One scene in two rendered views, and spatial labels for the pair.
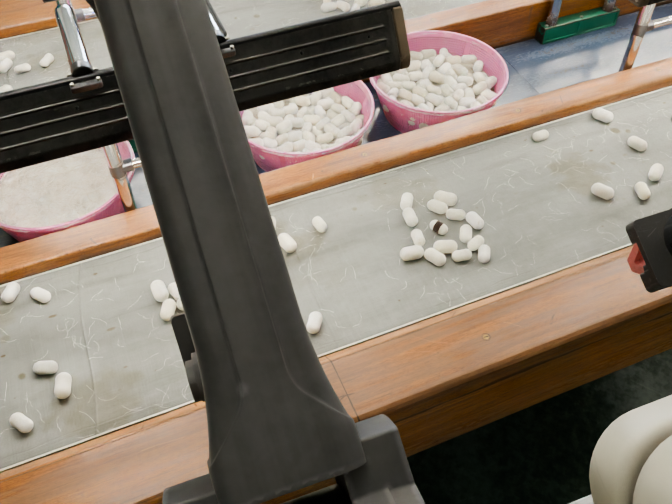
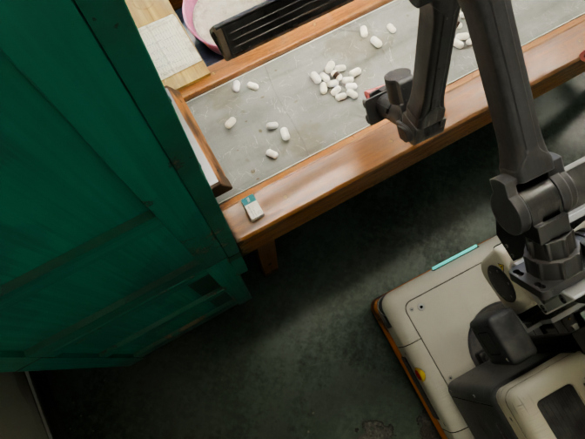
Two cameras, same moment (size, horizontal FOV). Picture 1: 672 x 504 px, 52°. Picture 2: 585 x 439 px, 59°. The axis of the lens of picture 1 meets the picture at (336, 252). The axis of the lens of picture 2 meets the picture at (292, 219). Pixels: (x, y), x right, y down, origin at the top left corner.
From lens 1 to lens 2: 0.63 m
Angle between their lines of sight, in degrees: 26
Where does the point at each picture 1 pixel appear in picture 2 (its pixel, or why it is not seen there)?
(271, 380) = (534, 148)
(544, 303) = not seen: hidden behind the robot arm
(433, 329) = (463, 86)
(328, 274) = (401, 58)
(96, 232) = (271, 45)
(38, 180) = (217, 11)
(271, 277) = (534, 119)
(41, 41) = not seen: outside the picture
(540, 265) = not seen: hidden behind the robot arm
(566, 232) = (526, 21)
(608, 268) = (550, 43)
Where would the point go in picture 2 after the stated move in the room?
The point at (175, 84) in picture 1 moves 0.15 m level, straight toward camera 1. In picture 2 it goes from (512, 64) to (568, 158)
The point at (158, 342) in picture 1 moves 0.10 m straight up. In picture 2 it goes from (322, 106) to (325, 87)
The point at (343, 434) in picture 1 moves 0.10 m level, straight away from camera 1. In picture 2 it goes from (551, 160) to (535, 99)
